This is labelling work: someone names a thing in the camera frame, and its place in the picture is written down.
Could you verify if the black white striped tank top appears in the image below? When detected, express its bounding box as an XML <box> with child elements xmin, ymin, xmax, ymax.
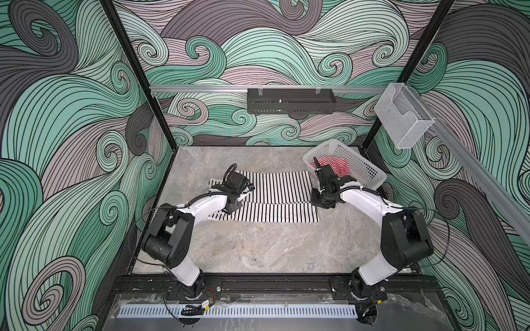
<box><xmin>208</xmin><ymin>170</ymin><xmax>320</xmax><ymax>223</ymax></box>

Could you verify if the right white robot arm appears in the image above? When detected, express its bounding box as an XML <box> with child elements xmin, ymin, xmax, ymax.
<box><xmin>311</xmin><ymin>158</ymin><xmax>434</xmax><ymax>291</ymax></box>

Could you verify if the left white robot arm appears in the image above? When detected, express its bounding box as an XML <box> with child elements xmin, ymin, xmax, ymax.
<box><xmin>140</xmin><ymin>164</ymin><xmax>255</xmax><ymax>287</ymax></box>

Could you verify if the red white striped tank top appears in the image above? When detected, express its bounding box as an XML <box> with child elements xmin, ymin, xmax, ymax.
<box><xmin>318</xmin><ymin>155</ymin><xmax>351</xmax><ymax>177</ymax></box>

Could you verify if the white plastic laundry basket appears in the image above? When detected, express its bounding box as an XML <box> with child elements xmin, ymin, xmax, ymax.
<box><xmin>303</xmin><ymin>139</ymin><xmax>387</xmax><ymax>190</ymax></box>

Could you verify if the black perforated wall tray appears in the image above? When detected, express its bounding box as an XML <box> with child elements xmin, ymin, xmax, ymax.
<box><xmin>247</xmin><ymin>89</ymin><xmax>337</xmax><ymax>119</ymax></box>

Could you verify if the clear plastic wall bin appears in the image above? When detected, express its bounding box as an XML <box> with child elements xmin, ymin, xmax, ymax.
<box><xmin>374</xmin><ymin>83</ymin><xmax>434</xmax><ymax>149</ymax></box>

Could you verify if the aluminium wall rail back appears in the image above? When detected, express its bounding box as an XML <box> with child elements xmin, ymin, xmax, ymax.
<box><xmin>149</xmin><ymin>84</ymin><xmax>386</xmax><ymax>95</ymax></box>

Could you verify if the aluminium wall rail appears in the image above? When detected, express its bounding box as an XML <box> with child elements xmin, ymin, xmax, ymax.
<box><xmin>411</xmin><ymin>88</ymin><xmax>529</xmax><ymax>244</ymax></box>
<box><xmin>149</xmin><ymin>84</ymin><xmax>386</xmax><ymax>95</ymax></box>

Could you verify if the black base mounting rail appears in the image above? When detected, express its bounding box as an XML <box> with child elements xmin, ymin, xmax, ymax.
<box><xmin>110</xmin><ymin>273</ymin><xmax>441</xmax><ymax>302</ymax></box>

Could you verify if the aluminium wall rail right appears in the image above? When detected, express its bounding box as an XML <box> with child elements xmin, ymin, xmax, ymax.
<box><xmin>411</xmin><ymin>88</ymin><xmax>529</xmax><ymax>244</ymax></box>

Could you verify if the white slotted cable duct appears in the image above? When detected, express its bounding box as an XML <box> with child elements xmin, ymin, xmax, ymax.
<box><xmin>117</xmin><ymin>303</ymin><xmax>357</xmax><ymax>319</ymax></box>

